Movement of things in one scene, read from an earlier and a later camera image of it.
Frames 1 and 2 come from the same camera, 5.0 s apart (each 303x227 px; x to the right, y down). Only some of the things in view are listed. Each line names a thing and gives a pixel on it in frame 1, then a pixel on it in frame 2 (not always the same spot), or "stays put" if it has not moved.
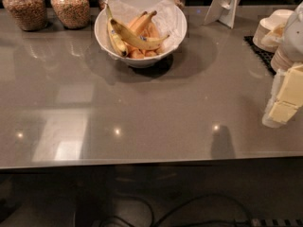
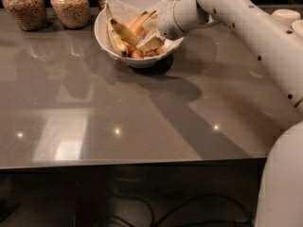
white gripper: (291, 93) → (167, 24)
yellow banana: (142, 42) stays put
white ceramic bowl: (140, 30) stays put
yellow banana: (119, 45) stays put
